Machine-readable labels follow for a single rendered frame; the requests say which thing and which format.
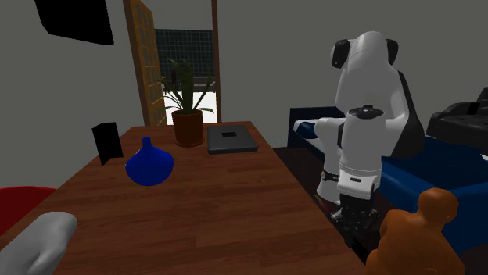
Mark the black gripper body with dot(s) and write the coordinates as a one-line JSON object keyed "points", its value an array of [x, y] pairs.
{"points": [[356, 213]]}

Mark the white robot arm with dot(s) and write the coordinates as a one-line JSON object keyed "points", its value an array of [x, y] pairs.
{"points": [[366, 95]]}

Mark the brown bear figure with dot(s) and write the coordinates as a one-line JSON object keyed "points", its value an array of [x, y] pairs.
{"points": [[415, 240]]}

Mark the blue bed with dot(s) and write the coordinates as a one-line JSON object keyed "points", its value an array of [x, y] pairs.
{"points": [[423, 173]]}

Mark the brown wooden table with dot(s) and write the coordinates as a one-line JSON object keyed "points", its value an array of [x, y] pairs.
{"points": [[228, 213]]}

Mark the black bag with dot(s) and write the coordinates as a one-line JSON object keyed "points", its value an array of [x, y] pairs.
{"points": [[457, 123]]}

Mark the dark grey flat box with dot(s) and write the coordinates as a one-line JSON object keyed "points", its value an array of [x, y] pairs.
{"points": [[231, 140]]}

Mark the potted green plant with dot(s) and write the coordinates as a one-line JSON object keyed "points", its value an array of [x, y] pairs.
{"points": [[187, 127]]}

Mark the blue round vase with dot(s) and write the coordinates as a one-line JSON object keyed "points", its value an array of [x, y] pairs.
{"points": [[149, 165]]}

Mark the wooden lattice door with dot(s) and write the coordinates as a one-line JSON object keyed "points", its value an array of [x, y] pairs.
{"points": [[146, 64]]}

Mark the black upright block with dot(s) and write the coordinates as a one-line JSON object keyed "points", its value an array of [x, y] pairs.
{"points": [[108, 143]]}

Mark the grey rounded object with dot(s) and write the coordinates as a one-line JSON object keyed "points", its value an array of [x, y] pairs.
{"points": [[36, 247]]}

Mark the red chair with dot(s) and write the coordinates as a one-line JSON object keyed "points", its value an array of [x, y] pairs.
{"points": [[19, 203]]}

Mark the black wall panel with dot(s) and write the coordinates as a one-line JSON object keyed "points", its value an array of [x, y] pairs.
{"points": [[76, 19]]}

